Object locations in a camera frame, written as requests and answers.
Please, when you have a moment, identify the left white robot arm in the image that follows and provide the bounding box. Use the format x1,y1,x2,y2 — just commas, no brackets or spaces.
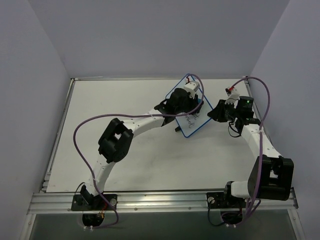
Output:
80,83,203,210

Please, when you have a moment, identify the blue framed whiteboard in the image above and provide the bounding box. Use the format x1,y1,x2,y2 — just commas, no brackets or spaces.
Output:
165,74,213,138

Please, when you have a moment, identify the left black whiteboard foot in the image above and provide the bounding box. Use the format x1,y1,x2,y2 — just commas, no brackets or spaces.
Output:
174,126,182,132

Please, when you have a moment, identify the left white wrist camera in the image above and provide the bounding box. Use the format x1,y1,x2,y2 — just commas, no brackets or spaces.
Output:
183,81,200,98

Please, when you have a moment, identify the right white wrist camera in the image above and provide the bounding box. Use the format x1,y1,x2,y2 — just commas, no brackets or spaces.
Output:
224,87,240,105

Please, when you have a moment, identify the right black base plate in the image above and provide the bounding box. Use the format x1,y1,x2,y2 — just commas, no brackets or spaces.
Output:
206,191,246,209

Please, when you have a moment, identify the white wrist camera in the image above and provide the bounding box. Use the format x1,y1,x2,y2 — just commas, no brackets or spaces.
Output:
224,87,240,105
183,81,200,98

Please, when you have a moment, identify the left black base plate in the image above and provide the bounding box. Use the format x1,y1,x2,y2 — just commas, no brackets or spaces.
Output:
70,193,118,212

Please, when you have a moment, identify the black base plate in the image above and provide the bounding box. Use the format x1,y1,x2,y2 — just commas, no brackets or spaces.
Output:
206,191,246,209
70,193,118,212

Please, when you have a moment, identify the aluminium table edge frame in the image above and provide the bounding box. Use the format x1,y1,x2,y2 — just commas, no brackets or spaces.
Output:
39,78,76,193

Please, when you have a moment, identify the aluminium front rail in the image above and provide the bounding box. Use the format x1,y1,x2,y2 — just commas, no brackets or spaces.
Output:
27,188,300,213

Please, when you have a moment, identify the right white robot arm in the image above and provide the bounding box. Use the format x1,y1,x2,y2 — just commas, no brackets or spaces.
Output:
207,96,294,207

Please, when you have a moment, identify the black thin cable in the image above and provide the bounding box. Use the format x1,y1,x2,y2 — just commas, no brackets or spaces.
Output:
227,119,243,138

